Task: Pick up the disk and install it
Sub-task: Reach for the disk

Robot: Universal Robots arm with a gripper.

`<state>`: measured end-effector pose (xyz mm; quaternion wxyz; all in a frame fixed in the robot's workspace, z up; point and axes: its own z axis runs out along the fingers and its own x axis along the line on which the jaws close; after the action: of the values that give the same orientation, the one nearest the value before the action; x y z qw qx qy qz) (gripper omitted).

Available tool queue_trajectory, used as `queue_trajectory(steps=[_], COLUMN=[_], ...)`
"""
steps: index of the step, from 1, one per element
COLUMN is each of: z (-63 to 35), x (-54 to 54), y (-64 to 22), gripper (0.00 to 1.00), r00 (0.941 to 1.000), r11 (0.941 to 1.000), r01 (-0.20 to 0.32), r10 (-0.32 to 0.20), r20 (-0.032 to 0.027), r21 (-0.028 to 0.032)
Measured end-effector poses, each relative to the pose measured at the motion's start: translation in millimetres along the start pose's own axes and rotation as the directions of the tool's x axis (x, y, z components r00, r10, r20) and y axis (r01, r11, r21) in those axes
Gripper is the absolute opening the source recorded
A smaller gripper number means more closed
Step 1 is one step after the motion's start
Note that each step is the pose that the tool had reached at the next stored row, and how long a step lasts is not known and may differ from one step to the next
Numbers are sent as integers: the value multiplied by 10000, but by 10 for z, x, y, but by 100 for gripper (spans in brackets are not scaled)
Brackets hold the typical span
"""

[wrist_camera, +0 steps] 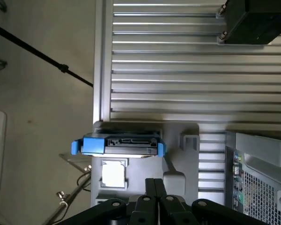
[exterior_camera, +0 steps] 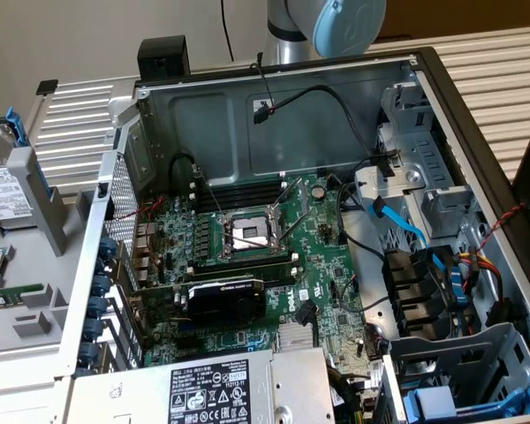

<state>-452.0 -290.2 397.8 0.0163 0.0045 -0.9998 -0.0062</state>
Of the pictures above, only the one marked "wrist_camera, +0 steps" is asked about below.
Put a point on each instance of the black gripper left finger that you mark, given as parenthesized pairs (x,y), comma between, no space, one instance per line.
(152,201)

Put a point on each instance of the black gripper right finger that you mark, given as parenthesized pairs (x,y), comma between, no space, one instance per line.
(162,206)

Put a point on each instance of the grey parts rack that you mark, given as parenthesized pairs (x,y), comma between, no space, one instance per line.
(174,180)

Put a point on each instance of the silver CPU chip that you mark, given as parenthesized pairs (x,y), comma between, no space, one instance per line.
(113,174)

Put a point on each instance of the metal stand legs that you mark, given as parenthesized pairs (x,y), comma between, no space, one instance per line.
(70,194)

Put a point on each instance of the open grey PC case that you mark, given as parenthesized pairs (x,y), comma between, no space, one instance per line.
(260,145)

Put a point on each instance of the black box on bracket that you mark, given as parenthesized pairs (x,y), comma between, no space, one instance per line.
(248,23)

